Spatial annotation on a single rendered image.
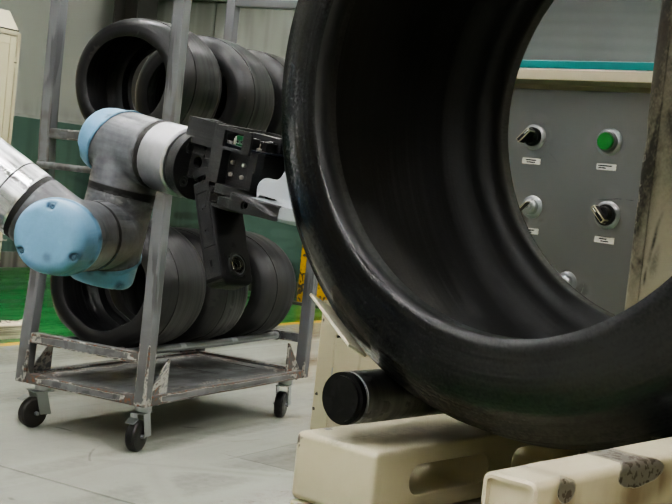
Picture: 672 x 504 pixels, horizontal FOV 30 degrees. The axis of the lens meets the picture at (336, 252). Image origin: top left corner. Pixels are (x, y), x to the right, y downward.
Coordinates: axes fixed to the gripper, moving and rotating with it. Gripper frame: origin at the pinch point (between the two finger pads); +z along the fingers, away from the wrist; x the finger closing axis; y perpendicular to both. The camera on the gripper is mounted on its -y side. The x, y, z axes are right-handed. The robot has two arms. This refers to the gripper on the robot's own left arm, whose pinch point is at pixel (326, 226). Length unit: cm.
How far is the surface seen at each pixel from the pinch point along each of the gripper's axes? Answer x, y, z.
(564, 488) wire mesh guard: -59, 4, 61
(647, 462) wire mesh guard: -54, 4, 61
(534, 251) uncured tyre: 16.7, 1.3, 13.0
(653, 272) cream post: 26.4, 1.5, 21.2
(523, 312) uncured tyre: 14.8, -4.5, 14.5
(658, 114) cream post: 26.3, 17.1, 17.7
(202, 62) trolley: 239, 10, -280
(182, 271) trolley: 237, -69, -266
